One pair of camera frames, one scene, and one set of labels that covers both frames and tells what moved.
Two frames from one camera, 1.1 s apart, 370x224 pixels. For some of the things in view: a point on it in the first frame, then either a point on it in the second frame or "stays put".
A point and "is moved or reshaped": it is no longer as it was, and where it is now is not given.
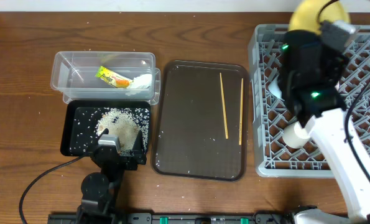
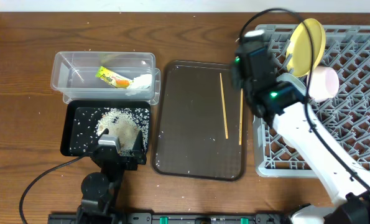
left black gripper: [140, 156] stays put
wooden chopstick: [223, 106] stays put
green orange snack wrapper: [114, 78] stays put
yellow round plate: [305, 15] is moved or reshaped
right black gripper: [339, 70] → [235, 81]
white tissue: [142, 81] stays put
